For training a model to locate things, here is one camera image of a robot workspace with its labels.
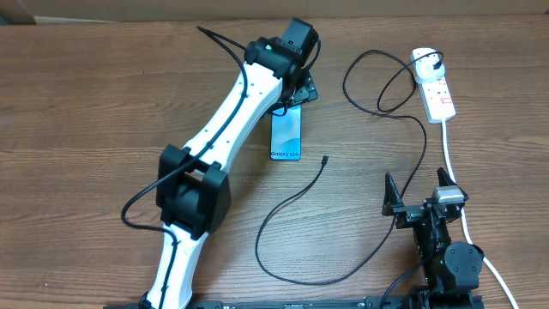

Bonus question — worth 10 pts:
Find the Samsung Galaxy smartphone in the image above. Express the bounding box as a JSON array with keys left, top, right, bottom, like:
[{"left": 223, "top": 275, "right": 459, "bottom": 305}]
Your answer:
[{"left": 270, "top": 106, "right": 302, "bottom": 161}]

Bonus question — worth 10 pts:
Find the white charger plug adapter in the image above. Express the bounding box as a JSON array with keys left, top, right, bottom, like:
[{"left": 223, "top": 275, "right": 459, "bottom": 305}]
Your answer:
[{"left": 410, "top": 47, "right": 445, "bottom": 84}]

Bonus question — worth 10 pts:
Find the white power strip cord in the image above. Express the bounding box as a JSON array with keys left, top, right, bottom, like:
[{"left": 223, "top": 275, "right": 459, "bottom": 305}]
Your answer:
[{"left": 440, "top": 119, "right": 520, "bottom": 309}]

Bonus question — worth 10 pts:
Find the white power strip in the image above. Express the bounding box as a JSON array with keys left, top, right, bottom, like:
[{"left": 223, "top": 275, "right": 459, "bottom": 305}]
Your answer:
[{"left": 417, "top": 76, "right": 455, "bottom": 124}]

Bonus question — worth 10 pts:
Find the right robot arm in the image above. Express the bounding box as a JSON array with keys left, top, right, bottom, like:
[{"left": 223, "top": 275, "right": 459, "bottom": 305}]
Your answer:
[{"left": 379, "top": 167, "right": 485, "bottom": 308}]

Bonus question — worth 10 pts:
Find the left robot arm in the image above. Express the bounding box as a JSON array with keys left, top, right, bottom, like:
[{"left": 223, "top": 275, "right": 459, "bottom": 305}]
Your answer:
[{"left": 137, "top": 18, "right": 320, "bottom": 308}]

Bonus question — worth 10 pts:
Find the cardboard backdrop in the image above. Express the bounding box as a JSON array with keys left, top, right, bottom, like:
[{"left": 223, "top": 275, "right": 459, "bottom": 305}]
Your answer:
[{"left": 1, "top": 0, "right": 548, "bottom": 24}]

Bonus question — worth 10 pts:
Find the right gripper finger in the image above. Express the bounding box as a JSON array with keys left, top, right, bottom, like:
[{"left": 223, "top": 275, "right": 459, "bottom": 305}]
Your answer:
[
  {"left": 382, "top": 173, "right": 404, "bottom": 216},
  {"left": 437, "top": 167, "right": 456, "bottom": 187}
]

